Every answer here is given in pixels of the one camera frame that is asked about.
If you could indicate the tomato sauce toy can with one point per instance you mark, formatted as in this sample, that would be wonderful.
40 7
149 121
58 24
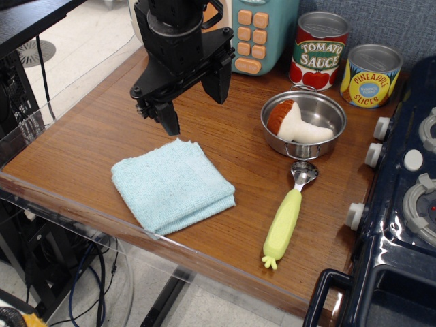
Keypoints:
319 45

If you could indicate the black table leg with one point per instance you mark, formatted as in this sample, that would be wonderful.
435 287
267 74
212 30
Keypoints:
161 307

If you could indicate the blue toy microwave appliance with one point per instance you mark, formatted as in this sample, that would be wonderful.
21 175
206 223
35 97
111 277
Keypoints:
262 31

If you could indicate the black side desk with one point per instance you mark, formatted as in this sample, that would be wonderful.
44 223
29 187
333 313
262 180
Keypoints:
21 21

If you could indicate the pineapple slices toy can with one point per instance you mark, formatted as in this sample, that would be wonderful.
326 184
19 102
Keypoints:
370 75

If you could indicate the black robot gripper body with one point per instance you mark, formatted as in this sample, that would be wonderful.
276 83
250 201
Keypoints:
179 38

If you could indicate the light blue folded towel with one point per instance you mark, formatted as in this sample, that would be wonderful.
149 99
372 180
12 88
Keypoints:
172 187

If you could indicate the small steel pot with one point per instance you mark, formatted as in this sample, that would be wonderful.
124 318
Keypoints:
316 109

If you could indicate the green handled metal spoon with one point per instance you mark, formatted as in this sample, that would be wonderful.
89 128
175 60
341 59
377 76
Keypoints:
286 217

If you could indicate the dark blue toy stove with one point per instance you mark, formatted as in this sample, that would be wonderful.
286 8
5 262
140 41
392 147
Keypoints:
392 282

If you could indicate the clear acrylic table barrier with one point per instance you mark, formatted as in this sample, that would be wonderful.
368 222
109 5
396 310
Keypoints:
66 172

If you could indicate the plush mushroom toy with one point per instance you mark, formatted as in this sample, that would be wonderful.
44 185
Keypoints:
285 121

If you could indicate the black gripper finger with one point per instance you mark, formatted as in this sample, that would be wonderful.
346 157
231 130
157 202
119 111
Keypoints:
167 117
216 80

